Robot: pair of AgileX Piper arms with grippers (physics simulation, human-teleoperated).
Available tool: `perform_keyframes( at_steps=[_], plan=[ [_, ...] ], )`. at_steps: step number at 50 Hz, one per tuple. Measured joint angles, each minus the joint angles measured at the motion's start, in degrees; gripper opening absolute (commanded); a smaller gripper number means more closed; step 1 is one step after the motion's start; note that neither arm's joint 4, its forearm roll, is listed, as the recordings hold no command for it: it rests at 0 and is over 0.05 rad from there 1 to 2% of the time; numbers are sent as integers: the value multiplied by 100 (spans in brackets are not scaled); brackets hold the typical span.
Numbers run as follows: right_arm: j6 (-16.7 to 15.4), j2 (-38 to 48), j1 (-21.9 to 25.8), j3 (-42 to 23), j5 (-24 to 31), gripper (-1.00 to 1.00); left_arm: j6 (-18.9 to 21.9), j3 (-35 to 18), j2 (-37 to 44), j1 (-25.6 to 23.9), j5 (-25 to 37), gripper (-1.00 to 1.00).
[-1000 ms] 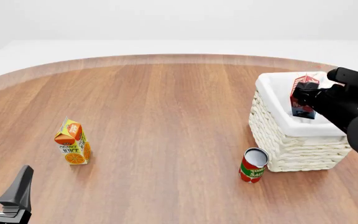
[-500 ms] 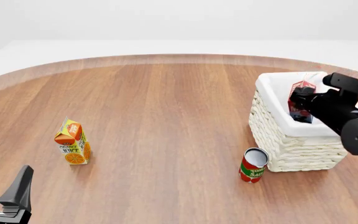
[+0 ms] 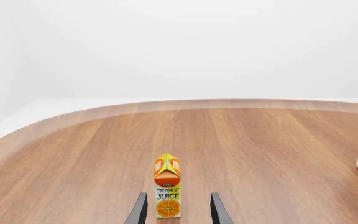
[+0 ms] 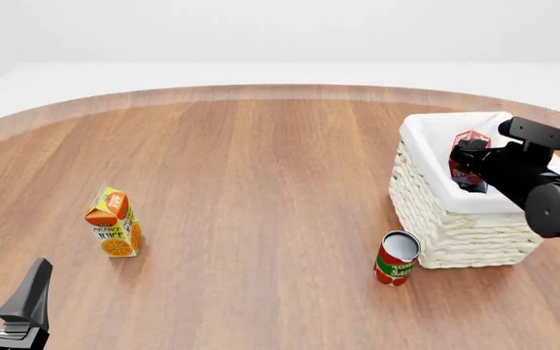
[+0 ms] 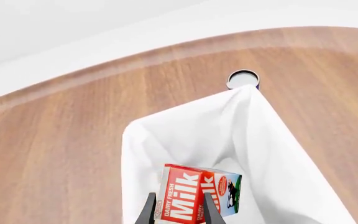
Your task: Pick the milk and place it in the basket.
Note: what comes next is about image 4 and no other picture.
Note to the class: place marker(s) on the black camera plate on stalk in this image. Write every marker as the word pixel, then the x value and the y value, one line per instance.
pixel 542 132

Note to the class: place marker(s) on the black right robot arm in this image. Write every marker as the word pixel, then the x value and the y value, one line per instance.
pixel 554 213

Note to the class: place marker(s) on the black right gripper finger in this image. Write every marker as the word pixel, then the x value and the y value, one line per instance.
pixel 473 188
pixel 472 143

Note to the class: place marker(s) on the red milk carton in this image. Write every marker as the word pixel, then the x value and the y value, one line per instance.
pixel 459 170

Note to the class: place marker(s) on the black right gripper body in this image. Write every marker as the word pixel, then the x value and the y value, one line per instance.
pixel 501 164

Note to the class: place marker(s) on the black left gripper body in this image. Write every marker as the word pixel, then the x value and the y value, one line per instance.
pixel 3 339

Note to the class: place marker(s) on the white woven basket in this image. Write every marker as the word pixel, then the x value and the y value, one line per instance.
pixel 460 233

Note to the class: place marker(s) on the orange juice carton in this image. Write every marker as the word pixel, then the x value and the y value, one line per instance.
pixel 115 233

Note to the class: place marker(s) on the tomato sauce can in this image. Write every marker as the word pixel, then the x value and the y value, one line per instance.
pixel 393 268

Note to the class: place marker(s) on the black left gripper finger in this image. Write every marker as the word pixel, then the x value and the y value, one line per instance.
pixel 29 295

